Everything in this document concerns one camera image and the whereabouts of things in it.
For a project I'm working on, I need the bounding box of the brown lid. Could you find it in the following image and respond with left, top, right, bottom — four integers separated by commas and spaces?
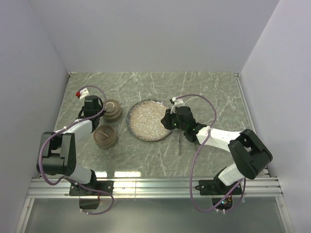
104, 99, 121, 118
93, 125, 116, 135

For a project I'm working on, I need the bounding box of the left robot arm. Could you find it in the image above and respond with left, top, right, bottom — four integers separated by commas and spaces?
36, 95, 113, 196

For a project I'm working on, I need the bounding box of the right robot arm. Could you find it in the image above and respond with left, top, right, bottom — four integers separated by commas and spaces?
161, 106, 273, 196

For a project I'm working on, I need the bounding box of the far steel lunch tin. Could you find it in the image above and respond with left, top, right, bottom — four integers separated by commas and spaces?
103, 108, 122, 122

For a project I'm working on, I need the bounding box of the steel lunch tin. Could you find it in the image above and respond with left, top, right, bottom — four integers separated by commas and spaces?
94, 133, 118, 149
103, 108, 122, 122

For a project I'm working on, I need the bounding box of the near steel lunch tin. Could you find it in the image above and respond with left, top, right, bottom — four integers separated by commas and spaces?
94, 133, 118, 149

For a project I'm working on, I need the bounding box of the speckled ceramic plate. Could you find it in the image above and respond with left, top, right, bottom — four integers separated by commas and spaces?
126, 99, 171, 142

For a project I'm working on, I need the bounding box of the circuit board with led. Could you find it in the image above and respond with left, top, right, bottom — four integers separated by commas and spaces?
211, 197, 233, 211

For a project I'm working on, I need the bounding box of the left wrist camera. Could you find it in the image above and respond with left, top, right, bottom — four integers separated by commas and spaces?
76, 88, 89, 100

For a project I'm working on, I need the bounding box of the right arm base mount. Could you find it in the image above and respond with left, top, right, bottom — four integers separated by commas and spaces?
195, 178, 242, 196

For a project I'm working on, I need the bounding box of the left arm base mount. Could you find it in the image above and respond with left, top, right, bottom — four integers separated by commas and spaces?
69, 180, 114, 197

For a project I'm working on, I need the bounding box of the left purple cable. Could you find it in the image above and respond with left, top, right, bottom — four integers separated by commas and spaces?
38, 85, 115, 216

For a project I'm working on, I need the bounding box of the aluminium frame rail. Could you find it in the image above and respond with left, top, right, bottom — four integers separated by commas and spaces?
26, 177, 283, 199

